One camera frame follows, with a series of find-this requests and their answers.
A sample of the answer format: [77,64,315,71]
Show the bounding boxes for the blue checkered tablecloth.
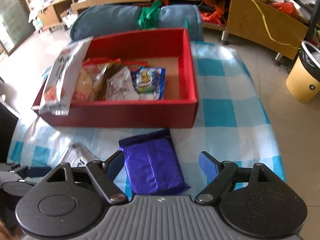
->
[7,41,287,198]

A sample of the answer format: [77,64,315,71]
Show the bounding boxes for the red plastic bag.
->
[269,1,298,18]

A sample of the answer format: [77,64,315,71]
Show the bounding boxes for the yellow trash bin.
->
[286,40,320,103]

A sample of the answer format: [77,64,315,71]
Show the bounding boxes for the white wafer packet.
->
[60,142,100,168]

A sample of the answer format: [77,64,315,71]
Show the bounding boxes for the orange plastic bag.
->
[200,4,227,27]

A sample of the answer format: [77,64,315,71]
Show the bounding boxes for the silver snack packet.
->
[105,66,140,102]

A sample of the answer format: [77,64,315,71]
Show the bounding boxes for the yellow cable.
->
[239,0,300,49]

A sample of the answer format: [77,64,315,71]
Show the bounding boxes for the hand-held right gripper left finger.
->
[36,150,129,204]

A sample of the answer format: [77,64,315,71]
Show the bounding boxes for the green strap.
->
[137,0,190,30]

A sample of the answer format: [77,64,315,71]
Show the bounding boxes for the black metal shelf rack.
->
[292,0,320,45]

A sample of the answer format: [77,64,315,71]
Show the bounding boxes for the blue bolster cushion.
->
[69,4,204,42]

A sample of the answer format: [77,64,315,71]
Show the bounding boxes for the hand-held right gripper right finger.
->
[195,151,285,204]

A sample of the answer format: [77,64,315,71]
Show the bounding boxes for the clear packet with round bun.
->
[71,64,110,102]

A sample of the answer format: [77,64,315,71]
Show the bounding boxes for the white noodle snack packet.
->
[39,37,93,116]

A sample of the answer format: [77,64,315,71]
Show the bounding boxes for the wooden television cabinet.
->
[37,0,309,60]

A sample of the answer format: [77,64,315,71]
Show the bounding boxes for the red cardboard box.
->
[31,28,199,128]

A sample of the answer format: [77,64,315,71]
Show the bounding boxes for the purple foil packet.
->
[118,128,192,196]

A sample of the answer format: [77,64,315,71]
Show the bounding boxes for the framed glass board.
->
[0,0,37,57]

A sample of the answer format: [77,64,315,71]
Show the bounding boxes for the blue snack packet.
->
[130,67,167,101]

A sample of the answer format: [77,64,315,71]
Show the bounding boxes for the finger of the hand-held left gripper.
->
[9,165,53,182]

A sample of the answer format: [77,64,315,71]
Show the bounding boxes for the black object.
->
[0,102,20,163]

